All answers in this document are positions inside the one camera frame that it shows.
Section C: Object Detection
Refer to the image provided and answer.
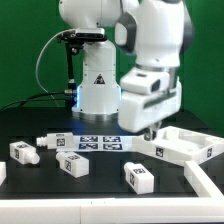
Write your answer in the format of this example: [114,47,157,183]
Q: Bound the paper sheet with markers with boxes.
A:
[57,135,134,153]

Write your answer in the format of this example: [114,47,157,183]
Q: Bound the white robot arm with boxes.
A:
[59,0,192,141]

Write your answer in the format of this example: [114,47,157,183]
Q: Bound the white square table top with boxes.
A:
[132,126,224,166]

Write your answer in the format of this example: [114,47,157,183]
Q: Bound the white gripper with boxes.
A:
[118,78,182,141]

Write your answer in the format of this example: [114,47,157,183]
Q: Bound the black camera on stand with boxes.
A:
[56,28,107,95]

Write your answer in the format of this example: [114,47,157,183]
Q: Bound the grey cable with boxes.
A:
[35,28,77,95]

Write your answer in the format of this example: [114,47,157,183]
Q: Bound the black cables on table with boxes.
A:
[0,91,78,113]

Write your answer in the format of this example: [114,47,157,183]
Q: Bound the white block left edge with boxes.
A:
[0,162,6,186]

